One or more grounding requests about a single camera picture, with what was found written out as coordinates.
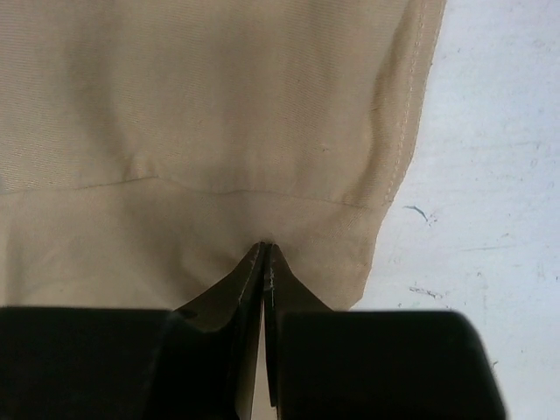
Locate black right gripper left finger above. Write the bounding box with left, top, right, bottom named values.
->
left=1, top=243, right=266, bottom=419

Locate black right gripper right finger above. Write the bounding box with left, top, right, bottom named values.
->
left=263, top=245, right=503, bottom=419

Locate beige t shirt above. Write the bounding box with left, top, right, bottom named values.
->
left=1, top=1, right=445, bottom=310

